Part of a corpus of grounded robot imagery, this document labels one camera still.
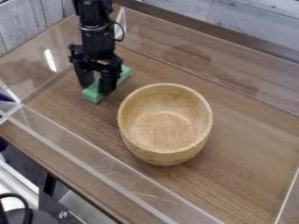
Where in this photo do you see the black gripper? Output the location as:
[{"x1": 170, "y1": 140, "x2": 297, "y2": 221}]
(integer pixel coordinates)
[{"x1": 70, "y1": 25, "x2": 123, "y2": 95}]

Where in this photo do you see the green rectangular block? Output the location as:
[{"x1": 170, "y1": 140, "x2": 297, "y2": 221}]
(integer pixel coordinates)
[{"x1": 82, "y1": 66, "x2": 131, "y2": 104}]

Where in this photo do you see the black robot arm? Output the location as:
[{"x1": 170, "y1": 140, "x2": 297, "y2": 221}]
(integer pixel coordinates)
[{"x1": 68, "y1": 0, "x2": 124, "y2": 95}]

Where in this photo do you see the brown wooden bowl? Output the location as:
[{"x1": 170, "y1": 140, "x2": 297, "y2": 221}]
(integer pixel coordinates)
[{"x1": 116, "y1": 83, "x2": 214, "y2": 166}]

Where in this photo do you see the black table leg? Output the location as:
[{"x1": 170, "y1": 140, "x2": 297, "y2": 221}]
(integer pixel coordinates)
[{"x1": 43, "y1": 174, "x2": 56, "y2": 196}]

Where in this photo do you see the clear acrylic corner bracket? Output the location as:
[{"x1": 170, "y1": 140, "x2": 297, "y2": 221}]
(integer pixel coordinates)
[{"x1": 115, "y1": 7, "x2": 127, "y2": 41}]

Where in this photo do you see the grey metal base plate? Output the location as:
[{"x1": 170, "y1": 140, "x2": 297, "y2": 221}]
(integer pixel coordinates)
[{"x1": 0, "y1": 192, "x2": 84, "y2": 224}]

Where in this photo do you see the black cable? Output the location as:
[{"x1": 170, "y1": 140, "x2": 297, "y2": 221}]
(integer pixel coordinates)
[{"x1": 0, "y1": 192, "x2": 34, "y2": 224}]

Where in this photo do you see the clear acrylic tray enclosure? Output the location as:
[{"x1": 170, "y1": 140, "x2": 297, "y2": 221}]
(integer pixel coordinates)
[{"x1": 0, "y1": 7, "x2": 299, "y2": 224}]

